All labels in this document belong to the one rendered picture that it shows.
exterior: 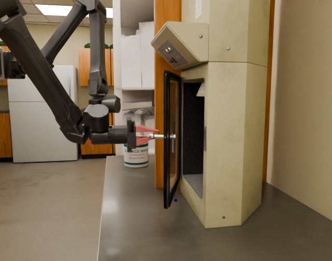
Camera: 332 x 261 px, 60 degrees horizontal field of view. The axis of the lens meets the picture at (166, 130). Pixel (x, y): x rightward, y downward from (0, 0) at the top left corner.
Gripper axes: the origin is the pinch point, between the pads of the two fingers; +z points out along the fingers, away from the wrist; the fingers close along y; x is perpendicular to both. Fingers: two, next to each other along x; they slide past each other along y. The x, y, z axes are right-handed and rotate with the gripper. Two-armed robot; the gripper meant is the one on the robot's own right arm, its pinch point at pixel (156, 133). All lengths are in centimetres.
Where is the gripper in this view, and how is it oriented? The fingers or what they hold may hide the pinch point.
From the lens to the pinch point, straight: 90.9
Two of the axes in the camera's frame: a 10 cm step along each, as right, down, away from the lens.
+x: -1.6, -1.3, 9.8
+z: 9.9, -0.2, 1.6
